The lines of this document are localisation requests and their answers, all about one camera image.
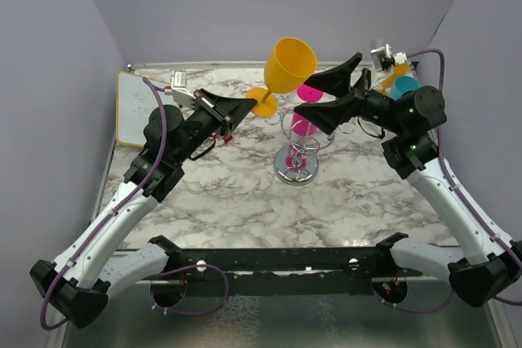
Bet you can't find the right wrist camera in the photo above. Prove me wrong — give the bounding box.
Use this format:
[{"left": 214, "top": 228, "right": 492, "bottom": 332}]
[{"left": 370, "top": 39, "right": 408, "bottom": 71}]

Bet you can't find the yellow wine glass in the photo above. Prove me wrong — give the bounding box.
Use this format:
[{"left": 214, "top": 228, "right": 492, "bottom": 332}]
[
  {"left": 373, "top": 63, "right": 410, "bottom": 95},
  {"left": 246, "top": 37, "right": 317, "bottom": 118}
]

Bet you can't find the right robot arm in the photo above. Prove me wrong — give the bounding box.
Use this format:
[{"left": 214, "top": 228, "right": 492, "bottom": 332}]
[{"left": 294, "top": 53, "right": 521, "bottom": 307}]

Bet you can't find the blue wine glass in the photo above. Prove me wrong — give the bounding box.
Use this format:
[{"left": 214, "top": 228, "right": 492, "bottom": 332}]
[{"left": 388, "top": 75, "right": 420, "bottom": 100}]

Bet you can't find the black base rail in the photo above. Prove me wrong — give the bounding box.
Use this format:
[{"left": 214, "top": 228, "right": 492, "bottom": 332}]
[{"left": 158, "top": 247, "right": 421, "bottom": 297}]

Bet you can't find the small whiteboard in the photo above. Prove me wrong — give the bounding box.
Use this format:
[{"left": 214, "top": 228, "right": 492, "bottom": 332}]
[{"left": 116, "top": 71, "right": 157, "bottom": 148}]

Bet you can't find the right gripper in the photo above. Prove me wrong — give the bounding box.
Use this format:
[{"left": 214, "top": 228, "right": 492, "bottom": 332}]
[{"left": 294, "top": 53, "right": 406, "bottom": 135}]

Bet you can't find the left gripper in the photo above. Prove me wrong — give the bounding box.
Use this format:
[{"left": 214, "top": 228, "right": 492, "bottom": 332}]
[{"left": 174, "top": 88, "right": 258, "bottom": 165}]

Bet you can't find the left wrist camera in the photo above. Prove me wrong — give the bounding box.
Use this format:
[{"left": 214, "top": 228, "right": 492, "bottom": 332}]
[{"left": 164, "top": 70, "right": 195, "bottom": 109}]

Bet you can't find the pink wine glass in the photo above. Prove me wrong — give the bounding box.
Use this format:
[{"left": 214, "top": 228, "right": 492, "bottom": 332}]
[{"left": 290, "top": 82, "right": 326, "bottom": 138}]

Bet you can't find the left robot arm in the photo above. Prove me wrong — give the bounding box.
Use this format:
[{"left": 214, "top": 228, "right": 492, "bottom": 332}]
[{"left": 29, "top": 90, "right": 257, "bottom": 331}]

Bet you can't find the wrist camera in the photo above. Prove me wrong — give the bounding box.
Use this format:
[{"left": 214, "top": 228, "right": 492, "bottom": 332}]
[
  {"left": 164, "top": 70, "right": 195, "bottom": 109},
  {"left": 370, "top": 39, "right": 408, "bottom": 71}
]

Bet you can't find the chrome wine glass rack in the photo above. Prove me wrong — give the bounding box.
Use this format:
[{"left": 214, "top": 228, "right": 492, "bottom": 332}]
[{"left": 266, "top": 104, "right": 355, "bottom": 186}]

